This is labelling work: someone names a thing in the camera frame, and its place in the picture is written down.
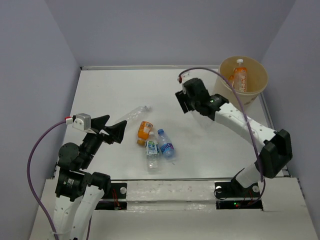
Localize beige plastic bin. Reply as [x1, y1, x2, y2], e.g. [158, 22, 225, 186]
[213, 56, 268, 110]

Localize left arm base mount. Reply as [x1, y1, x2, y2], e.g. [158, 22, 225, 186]
[95, 181, 128, 211]

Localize green label water bottle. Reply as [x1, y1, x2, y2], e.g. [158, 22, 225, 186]
[145, 131, 160, 173]

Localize orange juice bottle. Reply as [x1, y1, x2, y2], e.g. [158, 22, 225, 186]
[137, 121, 153, 146]

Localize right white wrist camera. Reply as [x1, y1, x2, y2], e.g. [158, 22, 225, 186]
[177, 72, 191, 85]

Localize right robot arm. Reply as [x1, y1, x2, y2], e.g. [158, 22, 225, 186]
[175, 78, 293, 196]

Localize blue cap water bottle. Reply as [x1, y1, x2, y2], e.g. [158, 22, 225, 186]
[157, 128, 176, 159]

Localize orange tea bottle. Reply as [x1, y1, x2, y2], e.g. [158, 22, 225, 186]
[228, 75, 235, 88]
[233, 58, 248, 93]

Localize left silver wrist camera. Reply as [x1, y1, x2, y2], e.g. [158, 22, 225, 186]
[72, 113, 91, 132]

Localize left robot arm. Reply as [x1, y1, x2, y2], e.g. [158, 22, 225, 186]
[53, 113, 127, 240]

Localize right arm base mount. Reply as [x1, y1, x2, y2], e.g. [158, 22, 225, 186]
[213, 181, 263, 210]

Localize clear crushed bottle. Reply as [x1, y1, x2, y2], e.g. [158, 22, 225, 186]
[115, 105, 153, 131]

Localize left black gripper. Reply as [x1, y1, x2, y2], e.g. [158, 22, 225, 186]
[80, 113, 128, 167]

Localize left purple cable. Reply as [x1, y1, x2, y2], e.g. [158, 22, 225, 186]
[26, 116, 73, 238]

